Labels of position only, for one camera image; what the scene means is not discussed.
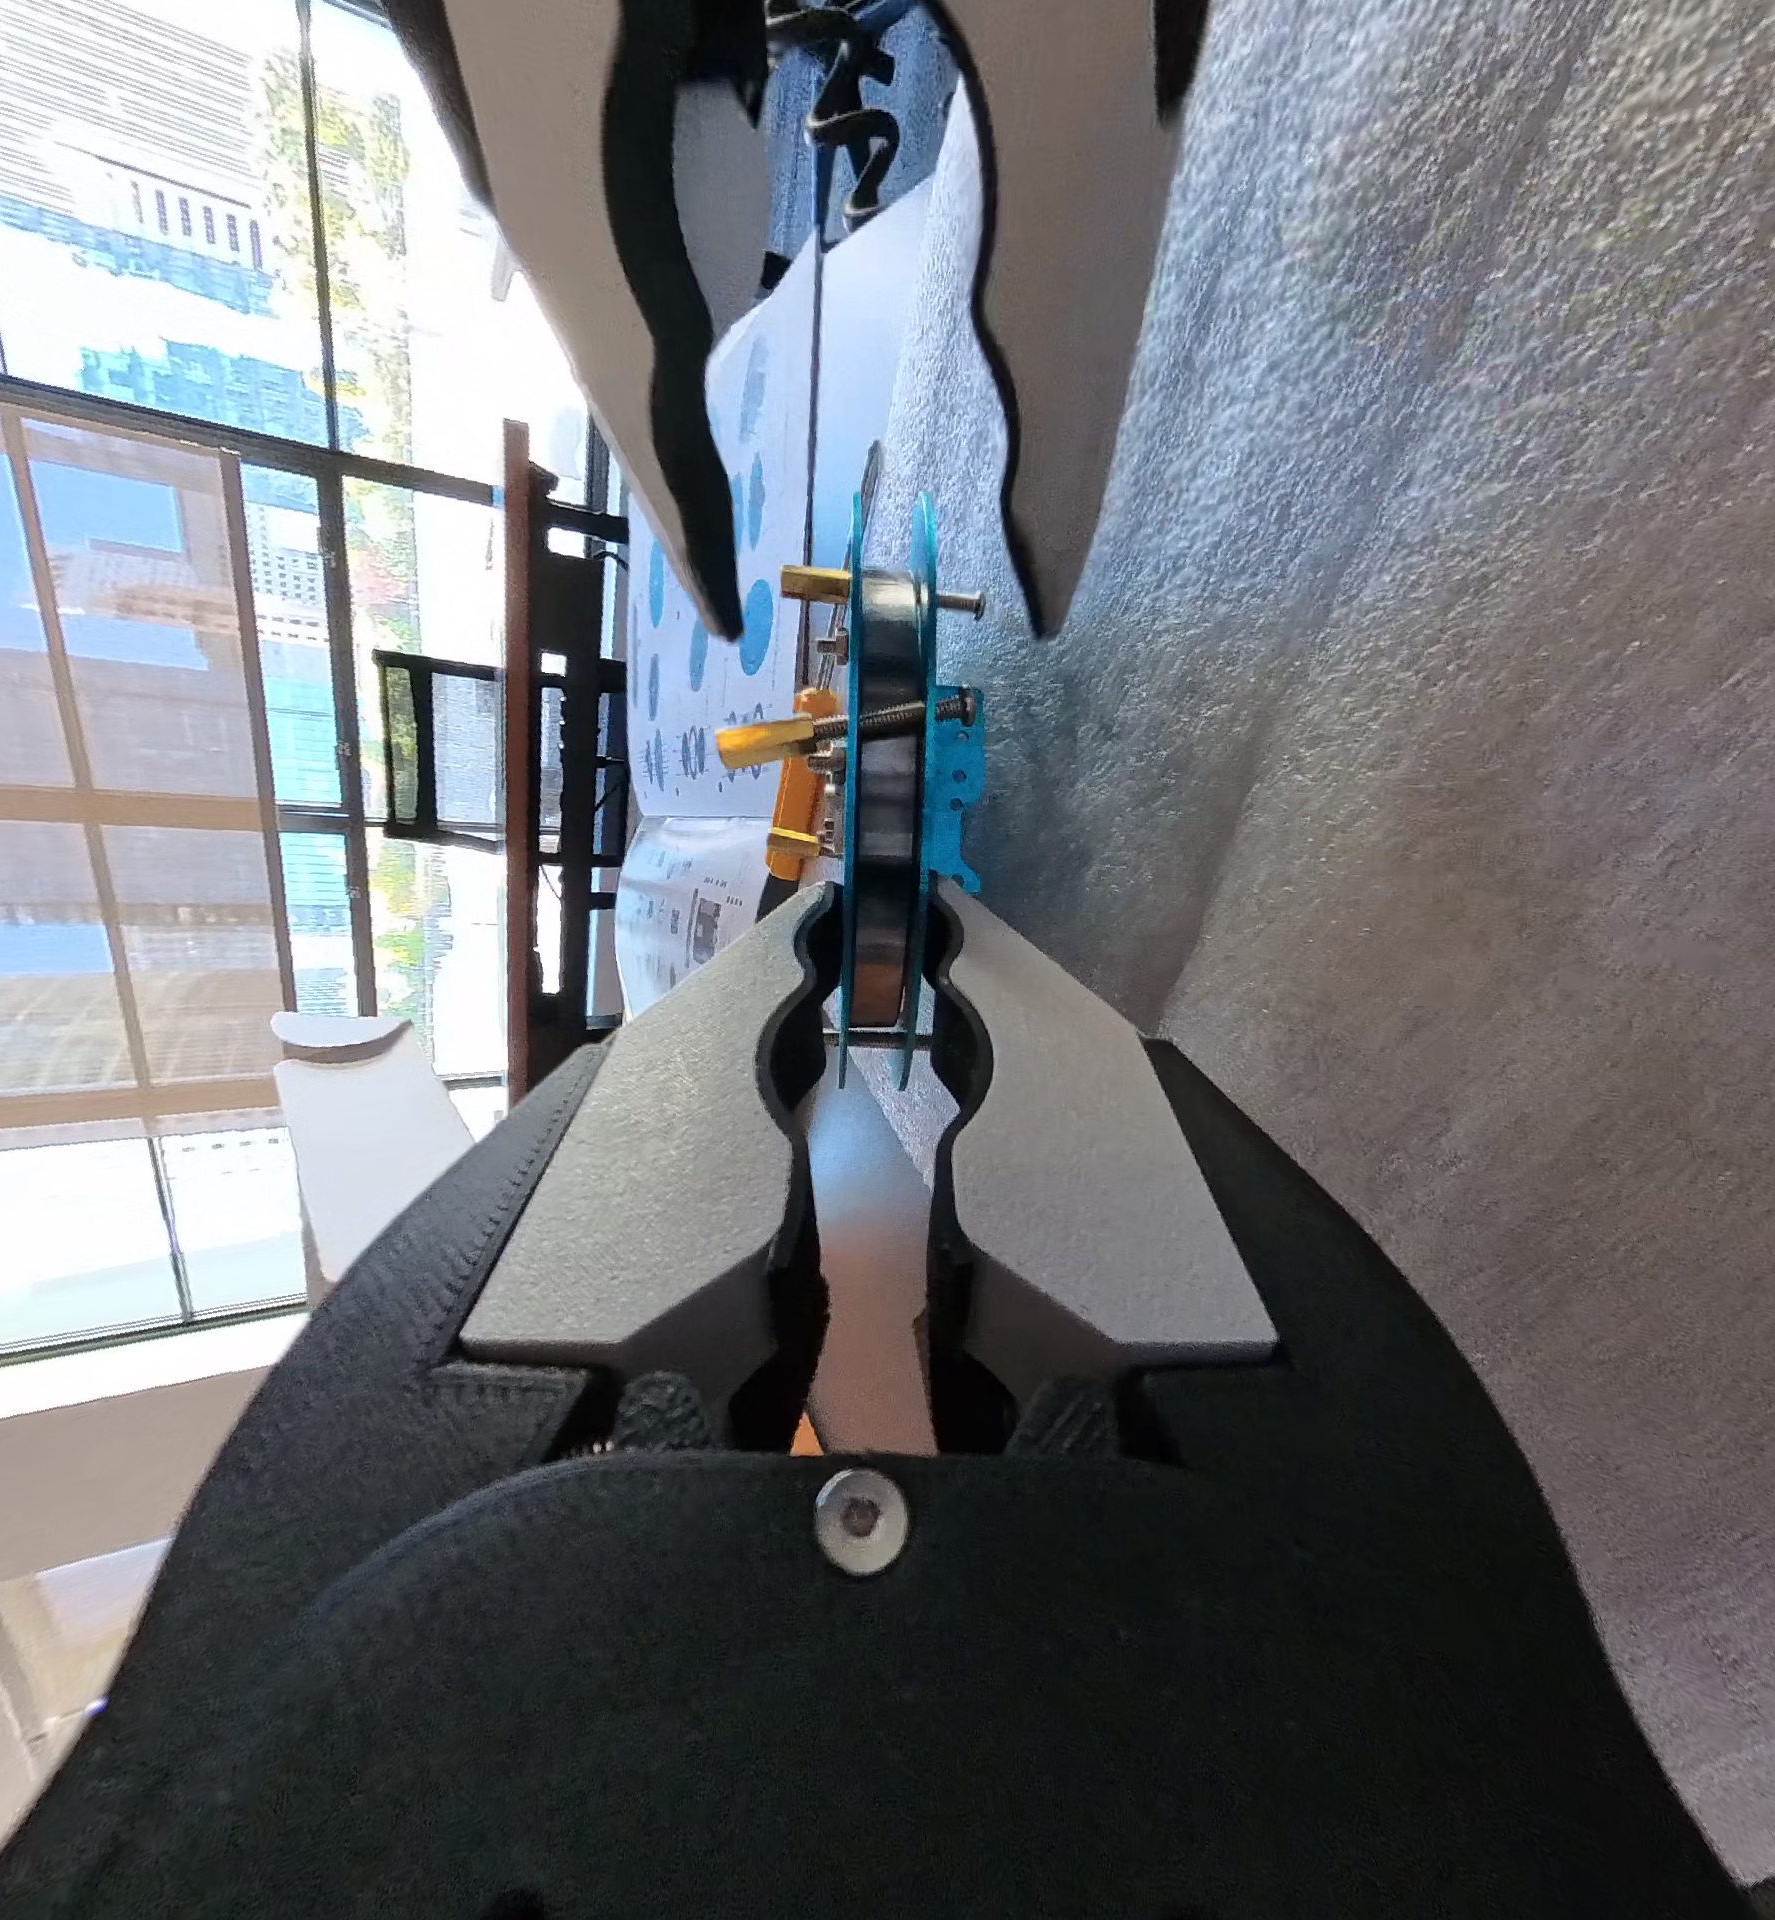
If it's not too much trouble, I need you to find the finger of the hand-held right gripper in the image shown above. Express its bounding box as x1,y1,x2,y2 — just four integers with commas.
962,0,1169,642
442,0,749,642

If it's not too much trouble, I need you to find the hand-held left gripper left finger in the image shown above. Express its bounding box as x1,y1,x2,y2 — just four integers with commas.
461,881,843,1375

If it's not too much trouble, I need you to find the open instruction manual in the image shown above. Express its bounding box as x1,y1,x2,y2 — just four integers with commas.
618,178,965,1038

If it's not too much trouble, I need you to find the yellow-handled screwdriver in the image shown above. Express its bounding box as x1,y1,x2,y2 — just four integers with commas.
765,691,841,887

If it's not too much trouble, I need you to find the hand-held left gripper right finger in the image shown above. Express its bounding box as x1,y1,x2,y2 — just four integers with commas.
922,874,1279,1375

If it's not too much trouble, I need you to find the large glass window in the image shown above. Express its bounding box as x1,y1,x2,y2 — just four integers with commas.
0,0,636,1361

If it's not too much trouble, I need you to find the blue round turntable base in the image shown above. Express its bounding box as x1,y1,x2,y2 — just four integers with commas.
822,441,991,1092

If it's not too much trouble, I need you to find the white curved chair back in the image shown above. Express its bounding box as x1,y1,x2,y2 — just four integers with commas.
267,1008,481,1311

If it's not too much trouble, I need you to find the white foam sheet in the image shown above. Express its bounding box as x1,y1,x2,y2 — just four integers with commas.
887,0,1775,1890

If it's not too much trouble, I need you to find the black rectangular frame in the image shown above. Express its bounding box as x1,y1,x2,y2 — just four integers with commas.
378,648,508,843

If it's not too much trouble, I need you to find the wood-edged desk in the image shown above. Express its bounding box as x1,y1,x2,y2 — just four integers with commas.
501,418,636,1107

